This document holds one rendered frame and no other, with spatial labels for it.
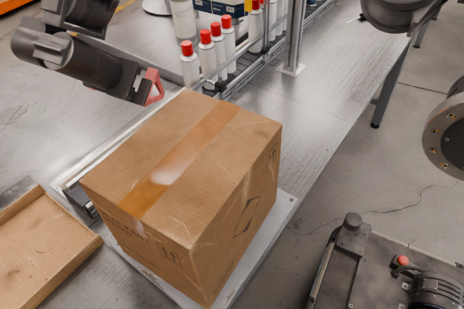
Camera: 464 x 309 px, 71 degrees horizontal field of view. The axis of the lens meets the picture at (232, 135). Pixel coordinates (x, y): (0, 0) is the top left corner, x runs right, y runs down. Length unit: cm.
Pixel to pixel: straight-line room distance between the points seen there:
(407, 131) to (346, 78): 121
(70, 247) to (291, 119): 72
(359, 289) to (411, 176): 93
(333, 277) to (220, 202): 98
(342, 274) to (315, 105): 69
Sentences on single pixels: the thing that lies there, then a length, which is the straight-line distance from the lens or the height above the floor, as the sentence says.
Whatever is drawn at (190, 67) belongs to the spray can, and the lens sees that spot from 99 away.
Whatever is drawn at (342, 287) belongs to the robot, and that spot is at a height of 24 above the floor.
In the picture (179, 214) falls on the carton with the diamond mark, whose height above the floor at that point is 112.
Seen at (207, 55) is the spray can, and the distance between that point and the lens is 104.
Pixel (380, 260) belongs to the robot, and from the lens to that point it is 152.
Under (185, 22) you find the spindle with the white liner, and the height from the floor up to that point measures 98.
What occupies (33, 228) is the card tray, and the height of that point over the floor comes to 83.
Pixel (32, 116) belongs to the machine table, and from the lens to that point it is 133.
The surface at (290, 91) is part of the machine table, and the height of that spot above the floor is 83.
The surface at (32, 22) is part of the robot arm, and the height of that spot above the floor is 134.
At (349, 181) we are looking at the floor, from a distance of 201.
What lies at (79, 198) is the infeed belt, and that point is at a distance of 92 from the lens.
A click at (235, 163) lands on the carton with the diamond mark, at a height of 112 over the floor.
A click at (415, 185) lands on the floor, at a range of 213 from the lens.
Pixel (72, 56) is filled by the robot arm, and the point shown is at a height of 132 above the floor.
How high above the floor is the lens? 155
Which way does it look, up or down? 45 degrees down
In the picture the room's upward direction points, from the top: 4 degrees counter-clockwise
